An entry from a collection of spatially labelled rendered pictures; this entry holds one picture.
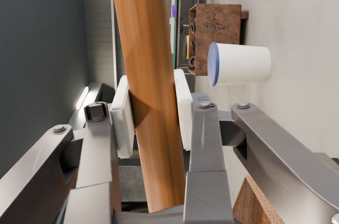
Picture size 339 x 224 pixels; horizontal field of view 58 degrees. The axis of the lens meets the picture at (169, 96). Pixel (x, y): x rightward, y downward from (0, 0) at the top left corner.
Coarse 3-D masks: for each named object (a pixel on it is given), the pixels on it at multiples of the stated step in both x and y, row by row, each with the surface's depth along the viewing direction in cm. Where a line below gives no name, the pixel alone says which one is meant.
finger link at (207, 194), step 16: (208, 112) 15; (192, 128) 13; (208, 128) 13; (192, 144) 12; (208, 144) 12; (192, 160) 11; (208, 160) 11; (192, 176) 9; (208, 176) 9; (224, 176) 9; (192, 192) 8; (208, 192) 8; (224, 192) 8; (192, 208) 8; (208, 208) 8; (224, 208) 8
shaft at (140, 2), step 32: (128, 0) 17; (160, 0) 17; (128, 32) 17; (160, 32) 17; (128, 64) 18; (160, 64) 18; (160, 96) 18; (160, 128) 19; (160, 160) 20; (160, 192) 21
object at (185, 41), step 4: (184, 36) 572; (188, 36) 563; (184, 40) 572; (188, 40) 556; (184, 44) 571; (188, 44) 554; (184, 48) 571; (188, 48) 555; (184, 52) 571; (188, 52) 558; (184, 56) 571
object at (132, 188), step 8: (120, 168) 598; (128, 168) 598; (136, 168) 599; (120, 176) 581; (128, 176) 582; (136, 176) 582; (120, 184) 565; (128, 184) 566; (136, 184) 567; (120, 192) 550; (128, 192) 551; (136, 192) 552; (144, 192) 552; (128, 200) 537; (136, 200) 537; (144, 200) 538; (128, 208) 540; (136, 208) 555; (144, 208) 553
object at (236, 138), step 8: (192, 96) 19; (200, 96) 19; (208, 96) 18; (224, 112) 16; (224, 120) 15; (232, 120) 15; (224, 128) 15; (232, 128) 15; (240, 128) 15; (224, 136) 15; (232, 136) 15; (240, 136) 15; (224, 144) 15; (232, 144) 15; (240, 144) 15
